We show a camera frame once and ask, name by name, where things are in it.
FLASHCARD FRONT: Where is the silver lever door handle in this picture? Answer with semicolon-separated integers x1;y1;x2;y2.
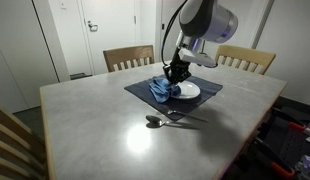
87;20;99;33

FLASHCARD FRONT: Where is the silver spoon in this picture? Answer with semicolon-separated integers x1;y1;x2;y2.
145;114;201;131

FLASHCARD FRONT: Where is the white door with lever handle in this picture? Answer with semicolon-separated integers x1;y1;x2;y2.
78;0;140;76

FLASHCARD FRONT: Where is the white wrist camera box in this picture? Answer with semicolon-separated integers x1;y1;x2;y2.
177;47;218;69

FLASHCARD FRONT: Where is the silver fork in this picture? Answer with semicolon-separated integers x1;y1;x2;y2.
166;109;209;123

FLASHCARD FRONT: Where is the blue cloth towel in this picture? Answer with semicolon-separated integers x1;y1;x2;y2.
148;77;182;104

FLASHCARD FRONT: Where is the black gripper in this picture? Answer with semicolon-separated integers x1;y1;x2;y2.
162;49;193;84

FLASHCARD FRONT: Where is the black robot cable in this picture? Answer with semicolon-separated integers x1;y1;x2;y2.
160;0;189;68

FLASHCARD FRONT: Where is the black clamp orange handle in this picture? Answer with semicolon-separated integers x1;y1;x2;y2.
253;135;297;179
270;106;308;133

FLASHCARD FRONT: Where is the dark wooden slat-back chair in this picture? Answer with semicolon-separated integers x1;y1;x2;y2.
102;44;155;73

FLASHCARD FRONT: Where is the dark blue placemat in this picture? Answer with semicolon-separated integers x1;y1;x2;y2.
123;74;224;122

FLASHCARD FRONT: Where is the white round plate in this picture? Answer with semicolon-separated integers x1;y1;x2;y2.
169;80;201;100

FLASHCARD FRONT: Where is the light wooden slat-back chair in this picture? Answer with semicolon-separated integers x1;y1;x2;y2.
213;44;277;76

